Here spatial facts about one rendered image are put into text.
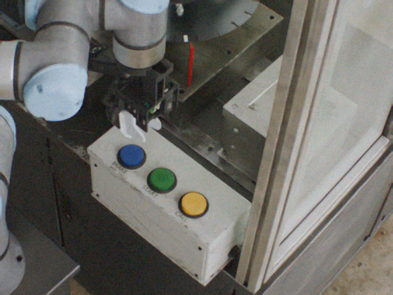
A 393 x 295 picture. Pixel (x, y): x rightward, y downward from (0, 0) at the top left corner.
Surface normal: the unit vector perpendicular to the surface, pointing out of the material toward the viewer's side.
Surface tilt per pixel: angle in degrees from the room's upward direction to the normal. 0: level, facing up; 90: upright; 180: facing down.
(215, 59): 0
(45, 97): 90
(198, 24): 0
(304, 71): 90
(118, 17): 73
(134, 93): 0
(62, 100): 90
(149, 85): 90
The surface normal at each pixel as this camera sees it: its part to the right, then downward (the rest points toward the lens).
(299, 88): -0.66, 0.59
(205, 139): 0.06, -0.59
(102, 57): -0.36, -0.78
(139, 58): 0.09, 0.81
